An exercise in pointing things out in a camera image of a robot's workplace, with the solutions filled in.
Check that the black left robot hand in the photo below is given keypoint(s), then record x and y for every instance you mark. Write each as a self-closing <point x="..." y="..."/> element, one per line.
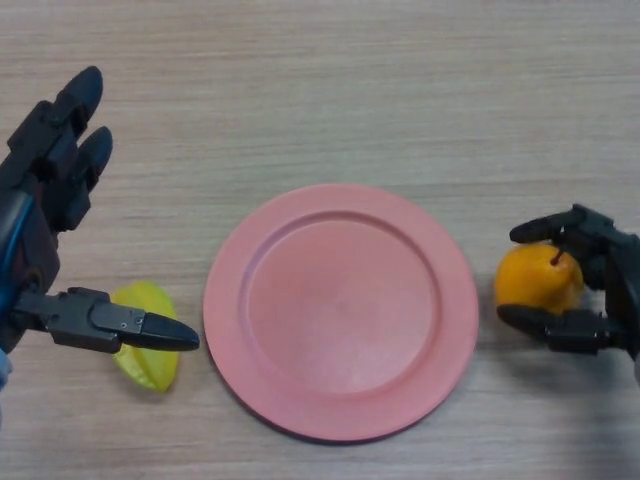
<point x="30" y="250"/>

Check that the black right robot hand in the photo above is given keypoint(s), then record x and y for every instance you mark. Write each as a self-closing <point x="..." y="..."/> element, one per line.
<point x="620" y="280"/>

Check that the yellow orange pear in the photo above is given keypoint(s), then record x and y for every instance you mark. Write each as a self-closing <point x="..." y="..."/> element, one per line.
<point x="530" y="280"/>

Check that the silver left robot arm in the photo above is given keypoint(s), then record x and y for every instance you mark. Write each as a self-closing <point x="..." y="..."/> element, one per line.
<point x="2" y="380"/>

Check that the pink round plate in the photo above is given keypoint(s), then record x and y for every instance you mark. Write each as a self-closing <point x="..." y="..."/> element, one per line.
<point x="345" y="315"/>

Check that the yellow starfruit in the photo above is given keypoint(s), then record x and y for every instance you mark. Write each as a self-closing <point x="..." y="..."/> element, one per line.
<point x="150" y="367"/>

